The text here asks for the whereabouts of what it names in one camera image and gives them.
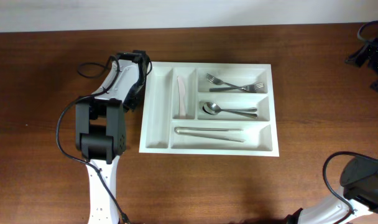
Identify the steel tongs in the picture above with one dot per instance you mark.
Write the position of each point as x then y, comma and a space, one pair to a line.
206, 133

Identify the steel fork straight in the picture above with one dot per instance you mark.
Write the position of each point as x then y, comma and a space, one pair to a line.
247, 88

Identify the steel fork angled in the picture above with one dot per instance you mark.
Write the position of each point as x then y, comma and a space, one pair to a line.
217, 81

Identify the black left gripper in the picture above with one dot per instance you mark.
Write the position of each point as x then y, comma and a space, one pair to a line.
134, 103

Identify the white cutlery tray organizer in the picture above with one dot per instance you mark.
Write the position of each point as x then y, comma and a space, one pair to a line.
161, 110

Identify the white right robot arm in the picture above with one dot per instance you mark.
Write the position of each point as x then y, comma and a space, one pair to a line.
358, 192

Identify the steel tablespoon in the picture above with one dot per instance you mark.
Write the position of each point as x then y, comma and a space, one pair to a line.
217, 109
249, 110

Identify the pink plastic knife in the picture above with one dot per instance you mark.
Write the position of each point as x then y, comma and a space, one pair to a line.
182, 94

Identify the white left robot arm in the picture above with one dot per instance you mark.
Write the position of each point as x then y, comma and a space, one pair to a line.
101, 130

